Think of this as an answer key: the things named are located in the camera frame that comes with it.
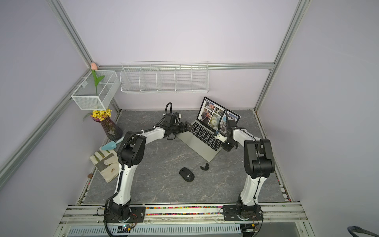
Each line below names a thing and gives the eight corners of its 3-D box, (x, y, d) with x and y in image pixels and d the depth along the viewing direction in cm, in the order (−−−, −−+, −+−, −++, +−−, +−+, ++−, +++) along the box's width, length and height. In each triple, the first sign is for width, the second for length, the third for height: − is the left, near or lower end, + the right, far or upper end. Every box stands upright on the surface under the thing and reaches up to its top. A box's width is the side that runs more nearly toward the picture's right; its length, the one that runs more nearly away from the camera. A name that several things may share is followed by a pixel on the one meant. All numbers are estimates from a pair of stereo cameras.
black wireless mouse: (178, 173, 89) (178, 171, 87) (184, 167, 92) (183, 165, 89) (190, 183, 86) (190, 182, 83) (195, 177, 88) (195, 175, 85)
